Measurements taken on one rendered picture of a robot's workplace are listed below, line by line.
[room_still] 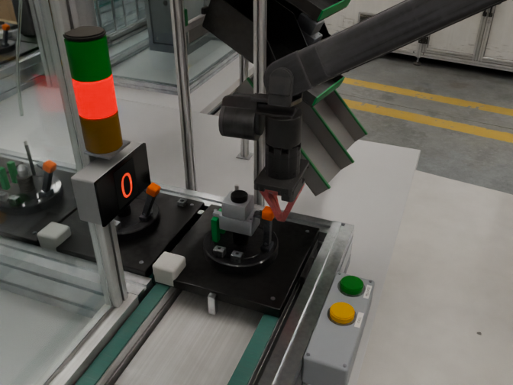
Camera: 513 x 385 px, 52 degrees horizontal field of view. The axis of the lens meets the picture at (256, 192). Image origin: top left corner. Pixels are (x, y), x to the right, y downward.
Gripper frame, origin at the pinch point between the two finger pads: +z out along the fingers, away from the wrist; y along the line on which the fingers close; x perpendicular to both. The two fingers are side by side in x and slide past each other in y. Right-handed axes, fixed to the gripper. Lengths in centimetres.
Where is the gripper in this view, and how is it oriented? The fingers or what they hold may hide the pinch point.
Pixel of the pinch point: (281, 216)
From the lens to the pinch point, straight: 91.4
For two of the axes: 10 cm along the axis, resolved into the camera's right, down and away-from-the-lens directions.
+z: 0.1, 8.5, 5.3
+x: 9.3, 1.9, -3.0
